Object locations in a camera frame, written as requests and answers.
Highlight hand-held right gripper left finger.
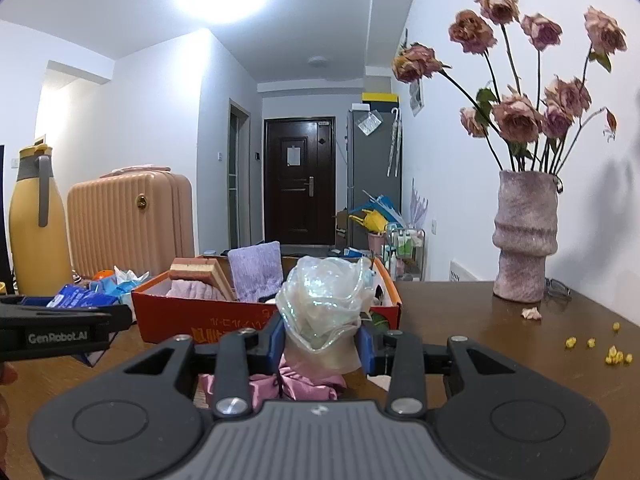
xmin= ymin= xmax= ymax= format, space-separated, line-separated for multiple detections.
xmin=124 ymin=312 xmax=287 ymax=420

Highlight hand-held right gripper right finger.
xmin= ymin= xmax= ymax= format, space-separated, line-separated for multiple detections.
xmin=356 ymin=320 xmax=522 ymax=417

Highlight lilac fluffy towel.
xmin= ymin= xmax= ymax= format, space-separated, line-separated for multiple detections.
xmin=165 ymin=280 xmax=224 ymax=302

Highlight pink ribbed suitcase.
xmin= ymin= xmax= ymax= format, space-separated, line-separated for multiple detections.
xmin=66 ymin=165 xmax=195 ymax=281

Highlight clear plastic bag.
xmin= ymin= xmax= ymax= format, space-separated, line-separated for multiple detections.
xmin=356 ymin=111 xmax=384 ymax=136

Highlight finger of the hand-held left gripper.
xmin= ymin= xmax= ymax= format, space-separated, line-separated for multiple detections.
xmin=0 ymin=296 xmax=134 ymax=334

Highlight blue tissue pack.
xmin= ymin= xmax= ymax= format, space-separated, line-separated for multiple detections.
xmin=47 ymin=266 xmax=151 ymax=367

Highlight scattered yellow bits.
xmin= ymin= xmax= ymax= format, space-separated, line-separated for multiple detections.
xmin=565 ymin=321 xmax=632 ymax=366

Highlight purple linen pouch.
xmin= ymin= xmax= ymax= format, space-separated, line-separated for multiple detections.
xmin=227 ymin=241 xmax=285 ymax=304

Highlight yellow plastic item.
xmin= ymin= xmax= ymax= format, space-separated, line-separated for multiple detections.
xmin=348 ymin=210 xmax=389 ymax=234

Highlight yellow and black box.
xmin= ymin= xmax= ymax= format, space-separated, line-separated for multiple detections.
xmin=361 ymin=92 xmax=400 ymax=110

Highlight clear plastic wrapper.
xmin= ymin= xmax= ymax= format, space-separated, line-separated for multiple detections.
xmin=275 ymin=255 xmax=376 ymax=376

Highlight person's left hand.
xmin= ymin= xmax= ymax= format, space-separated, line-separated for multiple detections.
xmin=0 ymin=362 xmax=19 ymax=458

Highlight dark brown entrance door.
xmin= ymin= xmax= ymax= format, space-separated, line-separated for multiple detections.
xmin=263 ymin=116 xmax=336 ymax=247

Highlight purple satin scrunchie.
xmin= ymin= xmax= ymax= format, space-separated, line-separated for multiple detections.
xmin=199 ymin=372 xmax=281 ymax=411
xmin=277 ymin=355 xmax=349 ymax=402

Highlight white folded umbrella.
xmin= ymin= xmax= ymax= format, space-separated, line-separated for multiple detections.
xmin=387 ymin=107 xmax=402 ymax=179

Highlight orange cardboard box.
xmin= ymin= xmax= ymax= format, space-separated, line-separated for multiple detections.
xmin=131 ymin=254 xmax=403 ymax=345

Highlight grey refrigerator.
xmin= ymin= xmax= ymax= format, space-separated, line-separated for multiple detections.
xmin=347 ymin=107 xmax=403 ymax=256

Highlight glass interior door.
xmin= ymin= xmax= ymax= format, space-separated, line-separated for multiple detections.
xmin=228 ymin=98 xmax=252 ymax=251

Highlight brown cardboard carton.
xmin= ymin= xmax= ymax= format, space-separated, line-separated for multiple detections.
xmin=334 ymin=208 xmax=350 ymax=254

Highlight metal trolley rack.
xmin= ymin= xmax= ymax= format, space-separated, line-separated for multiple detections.
xmin=382 ymin=227 xmax=426 ymax=281

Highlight bunch of dried pink roses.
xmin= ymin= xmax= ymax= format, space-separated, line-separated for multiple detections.
xmin=391 ymin=0 xmax=629 ymax=174

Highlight yellow thermos jug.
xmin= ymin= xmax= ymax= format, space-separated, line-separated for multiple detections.
xmin=8 ymin=144 xmax=75 ymax=297

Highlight purple wall decal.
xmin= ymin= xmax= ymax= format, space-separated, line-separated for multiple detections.
xmin=409 ymin=177 xmax=430 ymax=231

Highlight pink layered sponge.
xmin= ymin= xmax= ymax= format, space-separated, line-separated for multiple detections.
xmin=169 ymin=257 xmax=236 ymax=304

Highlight pink textured vase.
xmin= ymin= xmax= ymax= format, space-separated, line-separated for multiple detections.
xmin=491 ymin=170 xmax=560 ymax=304

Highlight black eyeglasses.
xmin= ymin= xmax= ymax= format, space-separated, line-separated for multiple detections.
xmin=542 ymin=277 xmax=573 ymax=302

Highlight wall picture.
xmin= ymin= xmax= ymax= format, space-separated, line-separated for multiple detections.
xmin=402 ymin=27 xmax=425 ymax=118

